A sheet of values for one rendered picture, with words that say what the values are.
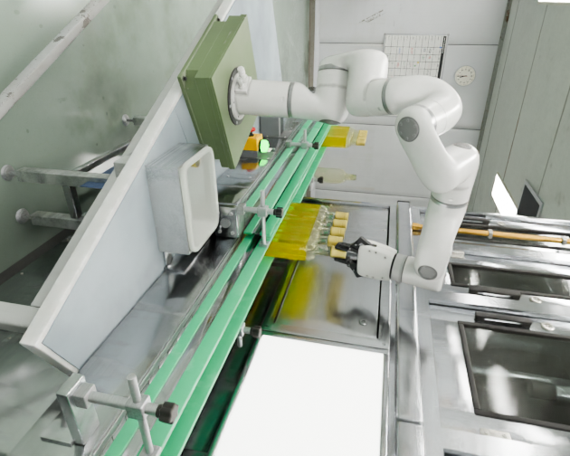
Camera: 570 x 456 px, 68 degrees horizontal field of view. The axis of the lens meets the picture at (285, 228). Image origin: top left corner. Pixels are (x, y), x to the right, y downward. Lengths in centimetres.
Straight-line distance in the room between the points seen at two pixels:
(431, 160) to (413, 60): 610
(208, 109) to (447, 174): 60
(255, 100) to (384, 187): 643
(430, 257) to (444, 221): 9
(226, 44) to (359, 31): 585
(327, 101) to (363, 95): 12
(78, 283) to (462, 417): 85
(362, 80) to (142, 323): 74
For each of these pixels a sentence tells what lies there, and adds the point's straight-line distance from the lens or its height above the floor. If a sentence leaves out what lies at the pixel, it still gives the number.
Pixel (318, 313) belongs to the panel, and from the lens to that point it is 122.
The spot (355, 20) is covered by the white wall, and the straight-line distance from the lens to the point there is 699.
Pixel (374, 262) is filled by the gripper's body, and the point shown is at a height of 126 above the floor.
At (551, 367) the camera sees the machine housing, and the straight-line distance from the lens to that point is 131.
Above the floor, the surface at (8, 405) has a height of 49.
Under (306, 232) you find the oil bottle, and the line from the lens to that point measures 130.
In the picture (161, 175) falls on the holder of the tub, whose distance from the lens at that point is 98.
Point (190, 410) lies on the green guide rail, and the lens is 89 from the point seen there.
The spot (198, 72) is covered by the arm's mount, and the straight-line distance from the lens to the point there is 112.
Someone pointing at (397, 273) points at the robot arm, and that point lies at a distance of 118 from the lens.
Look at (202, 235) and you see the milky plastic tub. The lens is 110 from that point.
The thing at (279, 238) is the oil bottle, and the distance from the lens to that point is 126.
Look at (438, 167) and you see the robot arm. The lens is 93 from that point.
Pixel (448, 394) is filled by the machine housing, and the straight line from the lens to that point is 114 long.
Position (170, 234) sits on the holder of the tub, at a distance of 104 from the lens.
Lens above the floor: 125
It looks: 12 degrees down
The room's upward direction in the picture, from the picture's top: 96 degrees clockwise
